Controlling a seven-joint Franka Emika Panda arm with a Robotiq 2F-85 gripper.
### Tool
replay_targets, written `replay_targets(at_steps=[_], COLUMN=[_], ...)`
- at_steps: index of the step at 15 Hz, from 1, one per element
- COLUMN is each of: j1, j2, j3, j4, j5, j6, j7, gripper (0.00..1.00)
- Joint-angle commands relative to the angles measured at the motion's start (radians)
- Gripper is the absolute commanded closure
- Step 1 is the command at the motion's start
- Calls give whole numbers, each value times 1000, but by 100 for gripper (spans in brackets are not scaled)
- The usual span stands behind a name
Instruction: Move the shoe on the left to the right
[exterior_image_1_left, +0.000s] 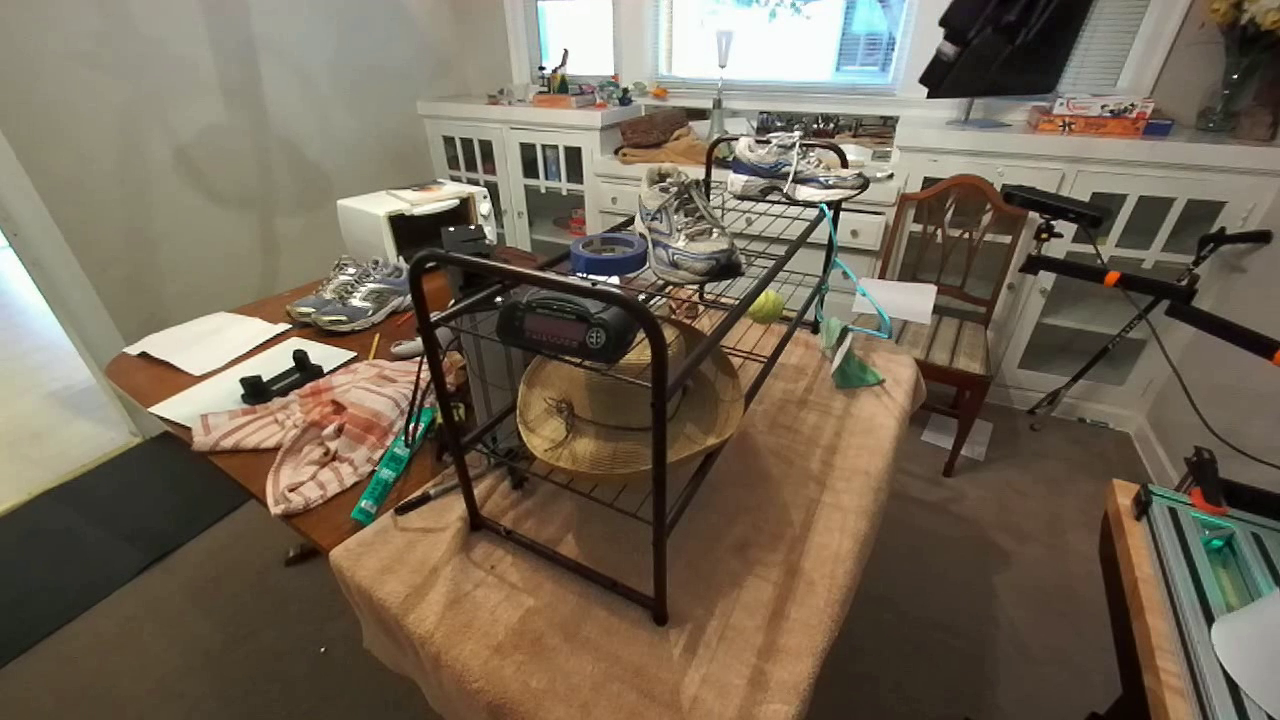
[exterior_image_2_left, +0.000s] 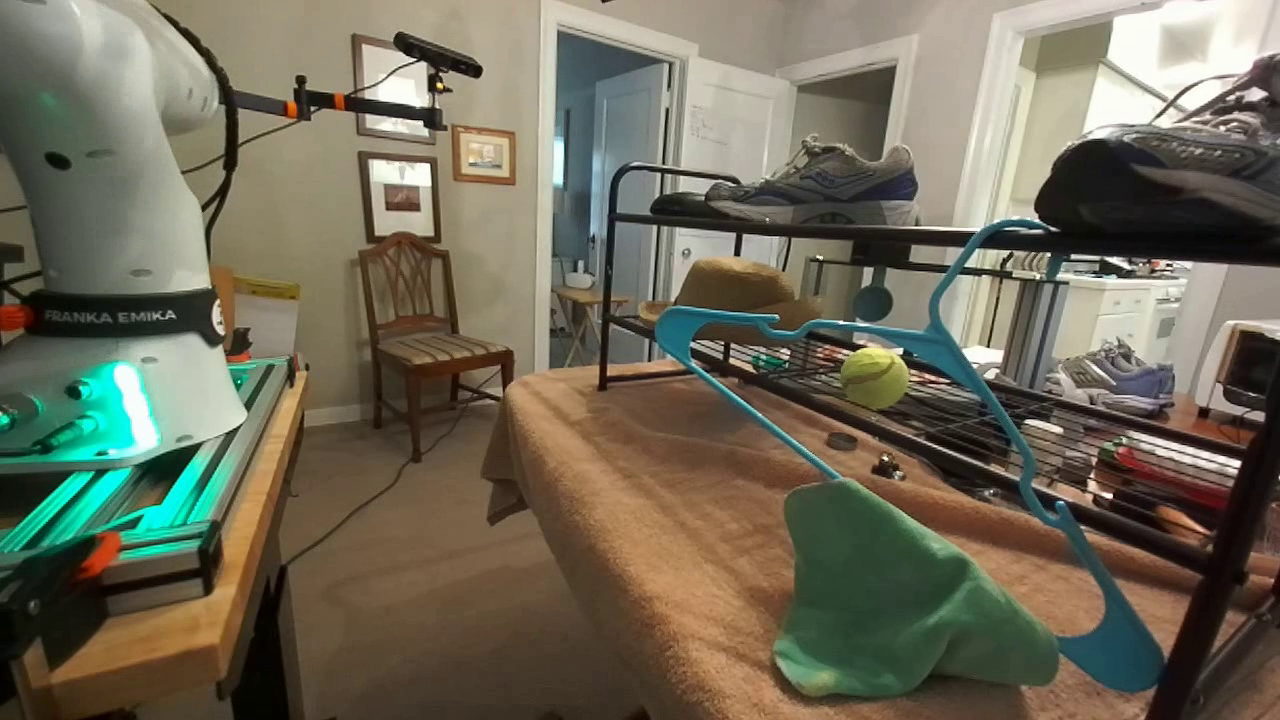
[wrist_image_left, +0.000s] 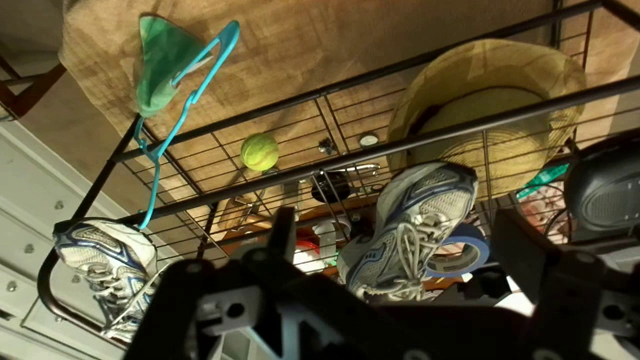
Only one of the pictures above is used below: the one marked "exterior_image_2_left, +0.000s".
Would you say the large framed picture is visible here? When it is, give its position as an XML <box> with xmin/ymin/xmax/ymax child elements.
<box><xmin>347</xmin><ymin>33</ymin><xmax>439</xmax><ymax>149</ymax></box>

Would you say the brown wooden table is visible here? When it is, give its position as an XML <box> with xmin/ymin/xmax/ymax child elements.
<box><xmin>1146</xmin><ymin>398</ymin><xmax>1265</xmax><ymax>455</ymax></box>

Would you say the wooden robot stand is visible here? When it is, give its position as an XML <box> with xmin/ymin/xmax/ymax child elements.
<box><xmin>0</xmin><ymin>352</ymin><xmax>313</xmax><ymax>720</ymax></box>

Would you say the black metal shoe rack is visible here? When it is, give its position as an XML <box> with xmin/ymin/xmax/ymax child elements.
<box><xmin>598</xmin><ymin>160</ymin><xmax>1280</xmax><ymax>720</ymax></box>

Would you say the black camera boom stand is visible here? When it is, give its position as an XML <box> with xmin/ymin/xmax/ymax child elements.
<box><xmin>234</xmin><ymin>72</ymin><xmax>451</xmax><ymax>138</ymax></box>

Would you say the yellow white box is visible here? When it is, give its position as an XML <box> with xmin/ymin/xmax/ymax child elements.
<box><xmin>212</xmin><ymin>265</ymin><xmax>305</xmax><ymax>365</ymax></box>

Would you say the tan towel table cover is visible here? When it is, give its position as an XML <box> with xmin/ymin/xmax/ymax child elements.
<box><xmin>476</xmin><ymin>358</ymin><xmax>1280</xmax><ymax>720</ymax></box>

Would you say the green cloth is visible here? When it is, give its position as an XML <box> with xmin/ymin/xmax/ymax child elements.
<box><xmin>769</xmin><ymin>477</ymin><xmax>1065</xmax><ymax>705</ymax></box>

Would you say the white toaster oven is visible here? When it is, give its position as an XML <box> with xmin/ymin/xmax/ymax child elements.
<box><xmin>1188</xmin><ymin>318</ymin><xmax>1280</xmax><ymax>430</ymax></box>

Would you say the black floor cable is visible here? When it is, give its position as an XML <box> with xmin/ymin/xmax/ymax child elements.
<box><xmin>280</xmin><ymin>443</ymin><xmax>415</xmax><ymax>572</ymax></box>

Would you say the dark framed picture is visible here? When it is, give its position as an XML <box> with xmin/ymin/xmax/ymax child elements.
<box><xmin>357</xmin><ymin>149</ymin><xmax>445</xmax><ymax>248</ymax></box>

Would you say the orange black clamp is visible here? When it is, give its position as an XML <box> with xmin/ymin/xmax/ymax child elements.
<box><xmin>0</xmin><ymin>533</ymin><xmax>123</xmax><ymax>674</ymax></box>

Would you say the aluminium rail frame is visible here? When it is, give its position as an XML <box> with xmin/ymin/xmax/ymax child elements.
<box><xmin>0</xmin><ymin>358</ymin><xmax>291</xmax><ymax>604</ymax></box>

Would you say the tan straw hat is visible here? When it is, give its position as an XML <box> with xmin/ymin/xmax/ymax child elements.
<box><xmin>638</xmin><ymin>253</ymin><xmax>830</xmax><ymax>348</ymax></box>

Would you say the teal plastic clothes hanger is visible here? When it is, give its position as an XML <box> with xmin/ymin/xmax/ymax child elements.
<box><xmin>651</xmin><ymin>215</ymin><xmax>1172</xmax><ymax>697</ymax></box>

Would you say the small gold framed picture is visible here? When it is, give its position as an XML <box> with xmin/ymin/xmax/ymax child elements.
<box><xmin>447</xmin><ymin>120</ymin><xmax>521</xmax><ymax>188</ymax></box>

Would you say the grey blue sneaker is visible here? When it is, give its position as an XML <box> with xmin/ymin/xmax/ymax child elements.
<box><xmin>1065</xmin><ymin>348</ymin><xmax>1181</xmax><ymax>415</ymax></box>
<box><xmin>1054</xmin><ymin>334</ymin><xmax>1136</xmax><ymax>394</ymax></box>

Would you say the yellow-green tennis ball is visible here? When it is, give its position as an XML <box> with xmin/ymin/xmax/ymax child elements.
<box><xmin>835</xmin><ymin>341</ymin><xmax>918</xmax><ymax>414</ymax></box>

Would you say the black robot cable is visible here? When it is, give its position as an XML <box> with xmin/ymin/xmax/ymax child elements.
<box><xmin>154</xmin><ymin>5</ymin><xmax>243</xmax><ymax>256</ymax></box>

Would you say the black stereo camera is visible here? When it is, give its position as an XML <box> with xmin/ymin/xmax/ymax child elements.
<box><xmin>394</xmin><ymin>30</ymin><xmax>488</xmax><ymax>80</ymax></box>

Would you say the brown wooden chair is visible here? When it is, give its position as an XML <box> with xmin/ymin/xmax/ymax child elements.
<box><xmin>351</xmin><ymin>233</ymin><xmax>521</xmax><ymax>468</ymax></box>

